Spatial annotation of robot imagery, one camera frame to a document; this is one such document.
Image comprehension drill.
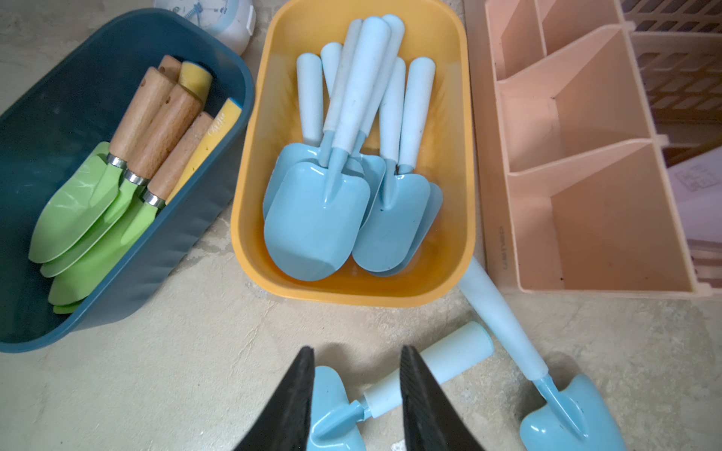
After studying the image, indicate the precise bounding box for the yellow storage box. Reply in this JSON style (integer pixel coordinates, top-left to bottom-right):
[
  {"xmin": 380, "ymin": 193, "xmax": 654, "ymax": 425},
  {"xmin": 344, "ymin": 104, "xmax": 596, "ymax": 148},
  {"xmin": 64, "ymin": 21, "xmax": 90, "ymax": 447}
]
[{"xmin": 231, "ymin": 1, "xmax": 477, "ymax": 307}]

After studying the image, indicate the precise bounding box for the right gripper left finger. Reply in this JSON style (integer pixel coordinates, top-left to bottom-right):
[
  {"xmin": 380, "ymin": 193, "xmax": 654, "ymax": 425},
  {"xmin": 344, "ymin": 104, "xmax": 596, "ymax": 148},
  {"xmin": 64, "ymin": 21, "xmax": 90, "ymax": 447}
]
[{"xmin": 234, "ymin": 346, "xmax": 315, "ymax": 451}]

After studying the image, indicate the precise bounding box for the pink file folder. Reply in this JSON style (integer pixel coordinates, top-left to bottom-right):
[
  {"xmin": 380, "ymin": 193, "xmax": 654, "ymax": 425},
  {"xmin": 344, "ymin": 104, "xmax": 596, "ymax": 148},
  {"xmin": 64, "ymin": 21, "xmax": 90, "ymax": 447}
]
[{"xmin": 667, "ymin": 147, "xmax": 722, "ymax": 244}]

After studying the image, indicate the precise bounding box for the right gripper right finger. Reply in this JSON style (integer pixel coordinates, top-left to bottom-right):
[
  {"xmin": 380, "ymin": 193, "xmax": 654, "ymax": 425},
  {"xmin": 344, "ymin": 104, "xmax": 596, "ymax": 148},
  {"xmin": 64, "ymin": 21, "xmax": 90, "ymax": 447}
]
[{"xmin": 400, "ymin": 345, "xmax": 484, "ymax": 451}]

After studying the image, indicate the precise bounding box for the small white alarm clock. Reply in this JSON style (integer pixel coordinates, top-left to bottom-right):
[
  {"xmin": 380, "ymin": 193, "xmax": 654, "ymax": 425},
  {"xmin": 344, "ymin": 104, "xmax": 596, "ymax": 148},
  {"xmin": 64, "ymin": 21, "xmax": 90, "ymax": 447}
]
[{"xmin": 153, "ymin": 0, "xmax": 257, "ymax": 56}]

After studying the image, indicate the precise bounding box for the pink plastic file organizer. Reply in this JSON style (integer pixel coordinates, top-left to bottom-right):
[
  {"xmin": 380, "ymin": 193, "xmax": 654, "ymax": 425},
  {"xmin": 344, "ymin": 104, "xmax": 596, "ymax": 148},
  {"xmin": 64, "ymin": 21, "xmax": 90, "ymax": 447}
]
[{"xmin": 464, "ymin": 1, "xmax": 721, "ymax": 298}]

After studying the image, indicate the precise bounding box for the green shovel wooden handle hidden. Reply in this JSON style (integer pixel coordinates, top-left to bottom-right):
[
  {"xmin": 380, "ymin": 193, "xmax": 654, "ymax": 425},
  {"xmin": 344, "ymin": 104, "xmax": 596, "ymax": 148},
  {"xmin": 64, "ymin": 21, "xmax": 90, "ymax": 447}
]
[{"xmin": 48, "ymin": 112, "xmax": 214, "ymax": 314}]

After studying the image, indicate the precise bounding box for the dark teal storage box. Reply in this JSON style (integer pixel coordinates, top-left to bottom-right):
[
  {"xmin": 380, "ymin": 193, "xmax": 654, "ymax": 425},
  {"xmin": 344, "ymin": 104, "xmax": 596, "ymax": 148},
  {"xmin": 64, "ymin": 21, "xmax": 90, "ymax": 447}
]
[{"xmin": 1, "ymin": 9, "xmax": 257, "ymax": 353}]

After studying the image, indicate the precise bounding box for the blue shovel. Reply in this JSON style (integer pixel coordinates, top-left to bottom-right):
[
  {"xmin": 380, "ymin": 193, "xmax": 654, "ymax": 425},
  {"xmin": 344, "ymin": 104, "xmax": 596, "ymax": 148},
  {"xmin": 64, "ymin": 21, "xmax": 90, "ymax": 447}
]
[
  {"xmin": 458, "ymin": 259, "xmax": 626, "ymax": 450},
  {"xmin": 352, "ymin": 55, "xmax": 432, "ymax": 274},
  {"xmin": 351, "ymin": 14, "xmax": 405, "ymax": 226},
  {"xmin": 371, "ymin": 55, "xmax": 445, "ymax": 278},
  {"xmin": 264, "ymin": 16, "xmax": 391, "ymax": 282},
  {"xmin": 321, "ymin": 42, "xmax": 343, "ymax": 96},
  {"xmin": 262, "ymin": 53, "xmax": 323, "ymax": 217},
  {"xmin": 306, "ymin": 321, "xmax": 494, "ymax": 450}
]

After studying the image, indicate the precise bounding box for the green shovel yellow handle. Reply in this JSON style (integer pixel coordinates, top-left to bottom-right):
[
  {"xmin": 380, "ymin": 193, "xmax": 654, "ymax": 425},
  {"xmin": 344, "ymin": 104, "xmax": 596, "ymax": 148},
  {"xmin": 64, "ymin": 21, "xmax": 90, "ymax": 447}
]
[{"xmin": 178, "ymin": 60, "xmax": 214, "ymax": 104}]

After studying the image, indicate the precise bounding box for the blue shovel diagonal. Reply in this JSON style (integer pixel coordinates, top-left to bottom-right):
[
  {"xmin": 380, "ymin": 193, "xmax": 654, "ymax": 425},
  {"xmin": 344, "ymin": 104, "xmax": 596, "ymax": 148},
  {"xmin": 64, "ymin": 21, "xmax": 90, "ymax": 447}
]
[{"xmin": 319, "ymin": 19, "xmax": 363, "ymax": 168}]

